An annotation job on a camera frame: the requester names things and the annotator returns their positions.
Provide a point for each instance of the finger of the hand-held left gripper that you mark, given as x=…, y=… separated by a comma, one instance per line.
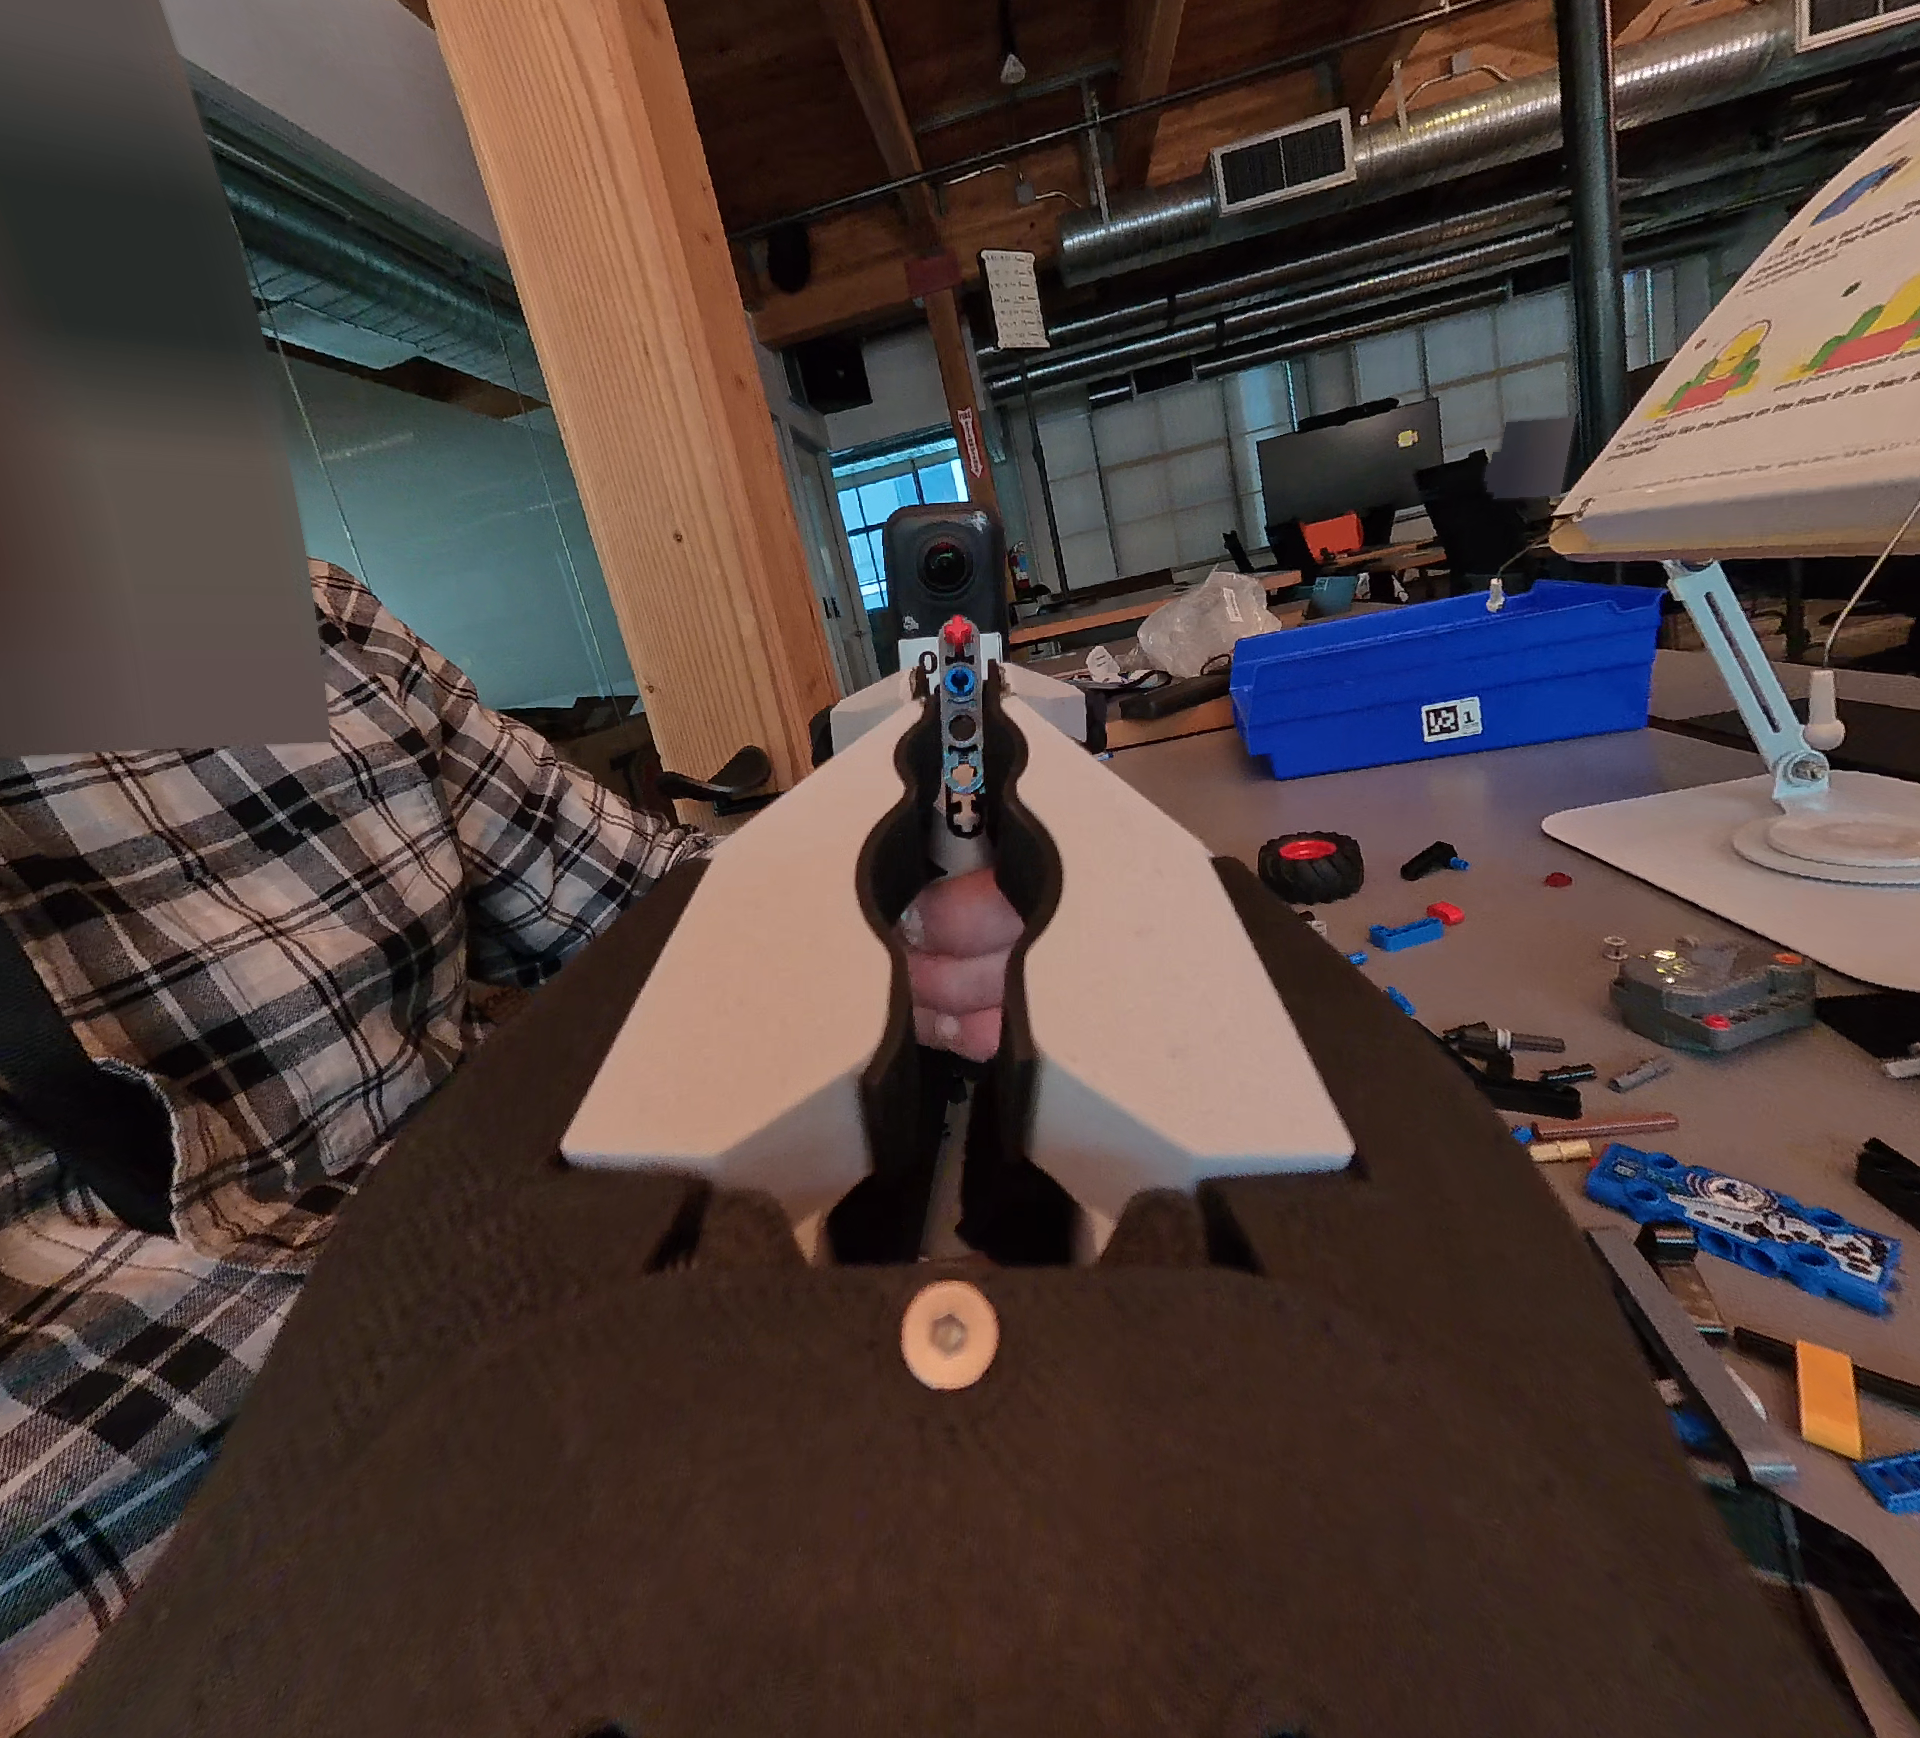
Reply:
x=1051, y=698
x=865, y=712

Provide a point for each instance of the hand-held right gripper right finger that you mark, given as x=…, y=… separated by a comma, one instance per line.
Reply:
x=1171, y=1019

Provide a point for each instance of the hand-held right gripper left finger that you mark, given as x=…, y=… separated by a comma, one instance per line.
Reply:
x=720, y=1019

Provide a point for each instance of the small black toy assembly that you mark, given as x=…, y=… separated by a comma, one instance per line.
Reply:
x=961, y=719

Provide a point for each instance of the grey toy motor block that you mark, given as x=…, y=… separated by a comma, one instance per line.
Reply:
x=1711, y=995

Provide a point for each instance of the grey desk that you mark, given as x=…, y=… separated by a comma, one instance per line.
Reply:
x=1500, y=928

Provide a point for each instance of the person's left hand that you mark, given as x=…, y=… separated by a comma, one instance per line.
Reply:
x=961, y=958

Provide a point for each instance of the window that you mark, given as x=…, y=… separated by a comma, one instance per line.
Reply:
x=887, y=484

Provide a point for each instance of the clear plastic bag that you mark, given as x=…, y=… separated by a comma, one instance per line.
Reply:
x=1201, y=623

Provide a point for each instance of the small red-hub toy wheel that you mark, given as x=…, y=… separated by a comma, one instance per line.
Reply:
x=1308, y=867

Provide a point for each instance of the computer monitor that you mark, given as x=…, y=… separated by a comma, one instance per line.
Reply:
x=1351, y=464

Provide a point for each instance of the blue bin with white tag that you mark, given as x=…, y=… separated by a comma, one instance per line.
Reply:
x=1440, y=674

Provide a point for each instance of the wooden pillar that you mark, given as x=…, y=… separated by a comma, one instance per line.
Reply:
x=617, y=269

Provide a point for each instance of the black office chair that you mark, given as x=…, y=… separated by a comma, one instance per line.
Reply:
x=1471, y=524

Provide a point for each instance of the person's plaid shirt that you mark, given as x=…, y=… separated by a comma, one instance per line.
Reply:
x=211, y=1019

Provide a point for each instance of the blue printed toy panel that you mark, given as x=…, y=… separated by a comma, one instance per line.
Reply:
x=1740, y=1229

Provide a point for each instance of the black square toy tile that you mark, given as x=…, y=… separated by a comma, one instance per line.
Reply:
x=1866, y=1025

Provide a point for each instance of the small orange toy piece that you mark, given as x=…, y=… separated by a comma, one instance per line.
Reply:
x=1825, y=1397

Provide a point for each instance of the black steel column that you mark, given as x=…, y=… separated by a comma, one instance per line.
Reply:
x=1584, y=118

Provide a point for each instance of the instruction booklet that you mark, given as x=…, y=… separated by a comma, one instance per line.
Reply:
x=1771, y=389

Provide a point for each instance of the metal air duct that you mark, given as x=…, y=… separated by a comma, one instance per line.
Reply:
x=1440, y=118

